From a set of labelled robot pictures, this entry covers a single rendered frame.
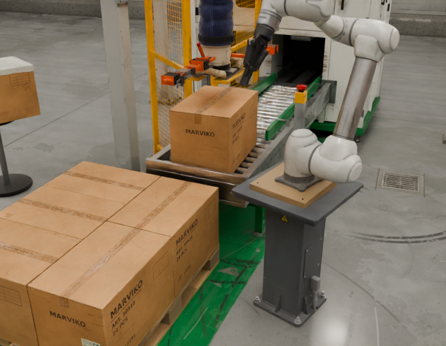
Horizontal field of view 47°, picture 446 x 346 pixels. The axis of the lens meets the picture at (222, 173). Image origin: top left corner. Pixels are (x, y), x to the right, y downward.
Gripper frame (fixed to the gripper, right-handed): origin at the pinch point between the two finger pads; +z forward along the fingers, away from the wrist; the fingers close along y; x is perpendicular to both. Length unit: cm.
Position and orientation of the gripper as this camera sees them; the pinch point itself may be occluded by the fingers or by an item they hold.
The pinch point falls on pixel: (246, 77)
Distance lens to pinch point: 203.6
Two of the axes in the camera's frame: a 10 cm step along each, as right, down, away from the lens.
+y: -5.8, -2.1, -7.9
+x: 7.3, 3.1, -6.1
